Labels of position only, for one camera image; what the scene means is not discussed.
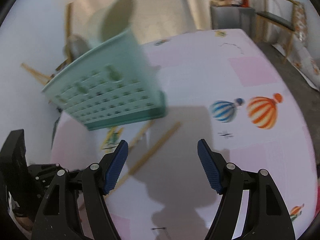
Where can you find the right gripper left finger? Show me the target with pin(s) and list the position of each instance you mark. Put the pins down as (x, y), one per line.
(58, 215)

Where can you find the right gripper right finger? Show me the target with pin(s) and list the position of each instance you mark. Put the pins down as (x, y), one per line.
(267, 216)

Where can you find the wooden chopstick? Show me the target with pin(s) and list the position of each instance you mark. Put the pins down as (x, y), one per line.
(143, 160)
(38, 76)
(68, 30)
(140, 134)

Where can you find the metal spoon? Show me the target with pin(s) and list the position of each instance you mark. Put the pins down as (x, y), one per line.
(76, 46)

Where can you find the green plastic utensil holder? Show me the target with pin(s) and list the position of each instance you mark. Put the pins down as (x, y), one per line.
(110, 85)

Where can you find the floral cushion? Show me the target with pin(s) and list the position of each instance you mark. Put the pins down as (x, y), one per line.
(300, 25)

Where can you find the grey cabinet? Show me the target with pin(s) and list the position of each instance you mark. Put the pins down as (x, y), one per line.
(230, 17)

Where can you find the wooden chair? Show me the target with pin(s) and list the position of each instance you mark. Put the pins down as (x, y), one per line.
(264, 17)

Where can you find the red bottle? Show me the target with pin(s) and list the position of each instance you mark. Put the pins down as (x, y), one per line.
(245, 3)

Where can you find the cream curtain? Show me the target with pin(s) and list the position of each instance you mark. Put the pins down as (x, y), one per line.
(153, 19)

